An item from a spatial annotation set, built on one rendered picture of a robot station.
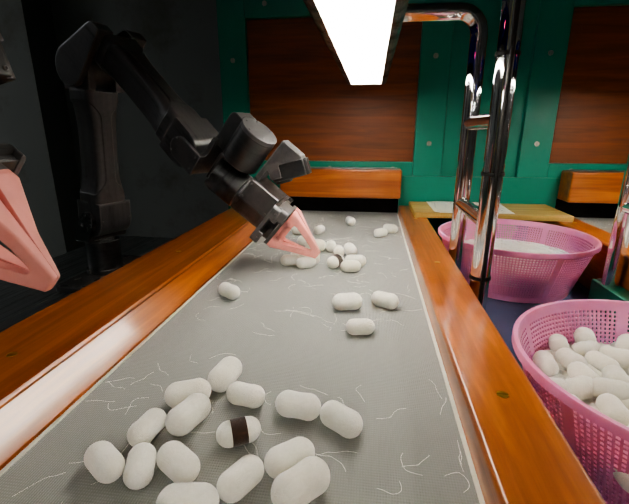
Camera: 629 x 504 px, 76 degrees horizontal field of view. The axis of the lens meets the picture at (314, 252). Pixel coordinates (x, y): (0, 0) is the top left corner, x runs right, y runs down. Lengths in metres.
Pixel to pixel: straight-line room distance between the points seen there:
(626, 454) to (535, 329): 0.17
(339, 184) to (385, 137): 0.17
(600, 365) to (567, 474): 0.20
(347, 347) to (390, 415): 0.10
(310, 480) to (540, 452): 0.14
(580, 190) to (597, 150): 0.13
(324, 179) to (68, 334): 0.72
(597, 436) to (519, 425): 0.06
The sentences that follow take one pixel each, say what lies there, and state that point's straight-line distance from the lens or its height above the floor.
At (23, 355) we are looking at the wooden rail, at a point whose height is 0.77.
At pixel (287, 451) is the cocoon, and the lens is 0.28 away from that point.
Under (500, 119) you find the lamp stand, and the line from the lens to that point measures 0.52.
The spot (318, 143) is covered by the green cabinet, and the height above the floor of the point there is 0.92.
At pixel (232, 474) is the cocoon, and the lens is 0.27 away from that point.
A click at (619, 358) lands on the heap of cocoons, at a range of 0.50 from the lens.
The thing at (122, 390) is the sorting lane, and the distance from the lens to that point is 0.39.
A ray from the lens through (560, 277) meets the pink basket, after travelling 0.76.
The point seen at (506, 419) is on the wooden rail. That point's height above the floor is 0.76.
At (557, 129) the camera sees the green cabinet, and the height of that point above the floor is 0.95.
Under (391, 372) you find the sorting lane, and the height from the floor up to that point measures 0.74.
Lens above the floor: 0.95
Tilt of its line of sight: 17 degrees down
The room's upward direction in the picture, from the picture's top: straight up
